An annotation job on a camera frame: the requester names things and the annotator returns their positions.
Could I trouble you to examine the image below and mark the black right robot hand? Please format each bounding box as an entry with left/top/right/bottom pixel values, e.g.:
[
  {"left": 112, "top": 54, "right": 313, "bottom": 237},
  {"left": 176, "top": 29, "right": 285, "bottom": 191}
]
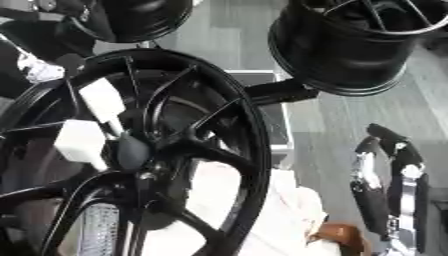
[{"left": 348, "top": 123, "right": 433, "bottom": 254}]

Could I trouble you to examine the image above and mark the black wheel rim with spokes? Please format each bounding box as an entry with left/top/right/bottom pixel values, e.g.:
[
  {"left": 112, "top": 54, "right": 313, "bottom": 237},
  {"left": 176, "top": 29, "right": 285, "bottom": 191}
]
[{"left": 266, "top": 0, "right": 448, "bottom": 98}]

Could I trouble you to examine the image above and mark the large black spoked wheel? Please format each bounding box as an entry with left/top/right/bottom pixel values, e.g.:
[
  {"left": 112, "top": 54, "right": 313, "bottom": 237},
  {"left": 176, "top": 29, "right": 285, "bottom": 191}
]
[{"left": 0, "top": 48, "right": 275, "bottom": 256}]

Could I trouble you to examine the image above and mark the white pin with flat head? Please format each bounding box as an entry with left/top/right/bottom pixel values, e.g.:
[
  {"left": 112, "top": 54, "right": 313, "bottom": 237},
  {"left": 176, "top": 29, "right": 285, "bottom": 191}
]
[
  {"left": 52, "top": 118, "right": 112, "bottom": 173},
  {"left": 77, "top": 77, "right": 128, "bottom": 138}
]

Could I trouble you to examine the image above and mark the white crumpled cloth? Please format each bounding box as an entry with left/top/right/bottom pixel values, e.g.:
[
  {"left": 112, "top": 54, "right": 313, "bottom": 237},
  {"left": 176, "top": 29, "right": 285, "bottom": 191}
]
[{"left": 138, "top": 159, "right": 343, "bottom": 256}]

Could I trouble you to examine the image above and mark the black support bar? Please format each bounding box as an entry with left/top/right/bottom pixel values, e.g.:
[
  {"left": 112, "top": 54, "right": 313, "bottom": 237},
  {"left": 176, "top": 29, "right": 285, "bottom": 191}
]
[{"left": 243, "top": 78, "right": 322, "bottom": 106}]

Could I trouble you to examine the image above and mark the silver mesh panel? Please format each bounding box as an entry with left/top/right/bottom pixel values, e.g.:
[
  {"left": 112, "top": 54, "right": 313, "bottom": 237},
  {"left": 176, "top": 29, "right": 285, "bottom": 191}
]
[{"left": 77, "top": 202, "right": 123, "bottom": 256}]

